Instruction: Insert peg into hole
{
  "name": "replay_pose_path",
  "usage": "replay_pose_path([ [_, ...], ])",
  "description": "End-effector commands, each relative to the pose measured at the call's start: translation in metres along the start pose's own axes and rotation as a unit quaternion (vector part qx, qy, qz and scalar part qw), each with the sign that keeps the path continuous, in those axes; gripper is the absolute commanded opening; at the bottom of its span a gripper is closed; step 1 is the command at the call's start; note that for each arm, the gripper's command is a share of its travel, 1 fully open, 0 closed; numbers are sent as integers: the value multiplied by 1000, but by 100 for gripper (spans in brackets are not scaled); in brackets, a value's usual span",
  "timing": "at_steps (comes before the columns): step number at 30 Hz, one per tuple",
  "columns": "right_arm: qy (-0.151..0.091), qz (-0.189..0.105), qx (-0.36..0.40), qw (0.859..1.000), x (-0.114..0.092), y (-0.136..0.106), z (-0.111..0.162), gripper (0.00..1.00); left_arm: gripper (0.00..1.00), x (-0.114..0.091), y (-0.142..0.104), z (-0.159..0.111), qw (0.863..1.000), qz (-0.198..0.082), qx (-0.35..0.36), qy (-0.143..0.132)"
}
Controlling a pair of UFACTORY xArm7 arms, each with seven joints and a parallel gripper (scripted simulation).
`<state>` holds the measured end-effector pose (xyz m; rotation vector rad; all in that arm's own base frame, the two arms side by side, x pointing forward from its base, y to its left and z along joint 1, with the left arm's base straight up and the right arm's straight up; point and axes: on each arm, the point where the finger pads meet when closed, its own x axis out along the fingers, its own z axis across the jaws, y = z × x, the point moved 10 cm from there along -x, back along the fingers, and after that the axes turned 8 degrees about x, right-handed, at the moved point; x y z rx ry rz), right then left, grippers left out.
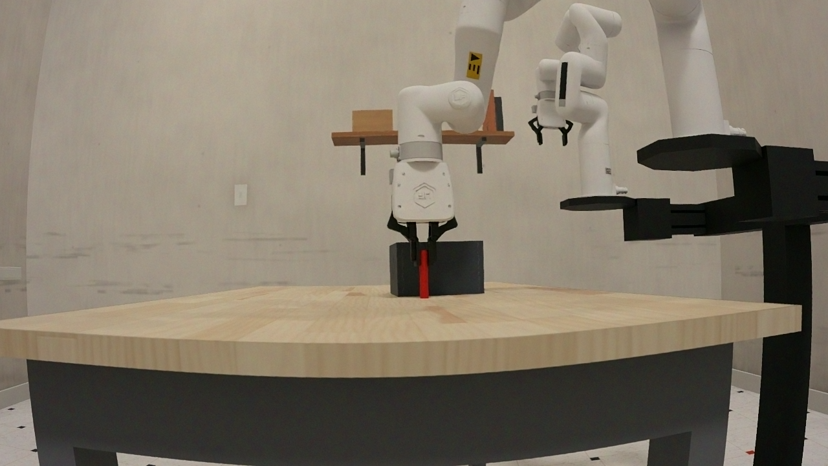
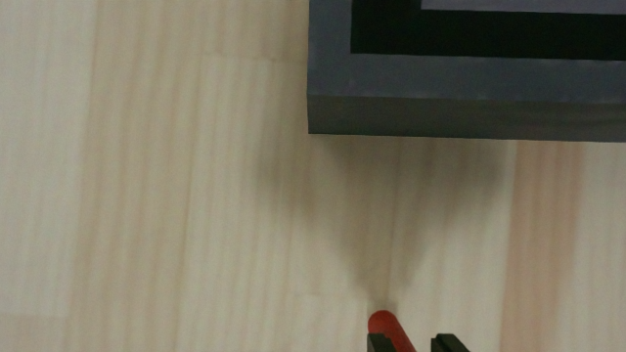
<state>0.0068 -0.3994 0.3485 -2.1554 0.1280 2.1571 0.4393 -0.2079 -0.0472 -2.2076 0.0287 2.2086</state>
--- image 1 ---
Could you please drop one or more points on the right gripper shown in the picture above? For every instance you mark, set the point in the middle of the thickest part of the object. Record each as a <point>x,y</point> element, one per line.
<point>547,117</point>

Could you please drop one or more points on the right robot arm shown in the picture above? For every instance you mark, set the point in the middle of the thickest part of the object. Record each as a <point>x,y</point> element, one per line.
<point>590,27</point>

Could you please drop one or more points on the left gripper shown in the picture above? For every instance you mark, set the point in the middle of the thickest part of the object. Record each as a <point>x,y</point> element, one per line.
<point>422,192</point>

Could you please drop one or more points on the red peg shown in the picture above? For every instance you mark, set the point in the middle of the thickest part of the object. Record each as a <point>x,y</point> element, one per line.
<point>423,268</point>

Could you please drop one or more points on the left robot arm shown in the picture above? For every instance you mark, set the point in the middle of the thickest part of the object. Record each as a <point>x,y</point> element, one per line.
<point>685,49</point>

